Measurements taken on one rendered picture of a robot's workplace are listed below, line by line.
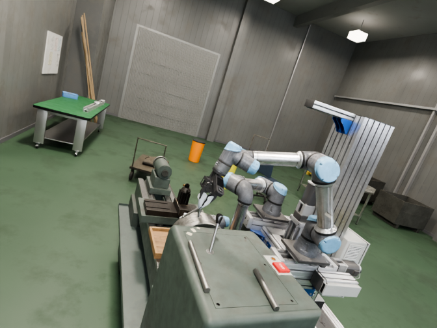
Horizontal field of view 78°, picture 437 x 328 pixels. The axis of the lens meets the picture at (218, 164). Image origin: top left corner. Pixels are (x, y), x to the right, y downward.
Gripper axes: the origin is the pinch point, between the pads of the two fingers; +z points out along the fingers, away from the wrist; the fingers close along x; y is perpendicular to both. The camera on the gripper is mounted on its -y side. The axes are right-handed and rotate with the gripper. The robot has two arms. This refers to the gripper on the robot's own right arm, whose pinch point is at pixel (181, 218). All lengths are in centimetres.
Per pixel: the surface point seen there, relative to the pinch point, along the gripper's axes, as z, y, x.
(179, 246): 18, -55, 17
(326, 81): -792, 848, 272
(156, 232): 10.0, 12.5, -19.1
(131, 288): 20, -2, -54
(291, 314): -15, -93, 18
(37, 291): 80, 57, -108
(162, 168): 0, 83, 4
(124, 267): 24, 20, -54
